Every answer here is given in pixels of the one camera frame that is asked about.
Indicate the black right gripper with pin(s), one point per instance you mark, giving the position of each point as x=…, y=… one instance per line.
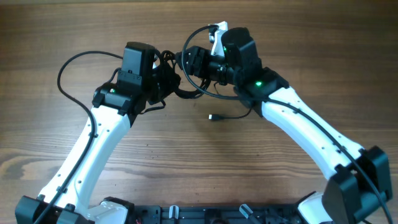
x=200, y=58

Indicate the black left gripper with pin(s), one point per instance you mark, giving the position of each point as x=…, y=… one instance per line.
x=173, y=80

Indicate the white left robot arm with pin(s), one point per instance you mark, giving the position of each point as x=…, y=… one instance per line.
x=145, y=77

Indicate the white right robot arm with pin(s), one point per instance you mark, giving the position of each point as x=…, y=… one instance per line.
x=358, y=180

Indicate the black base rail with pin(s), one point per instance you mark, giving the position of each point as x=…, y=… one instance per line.
x=243, y=214

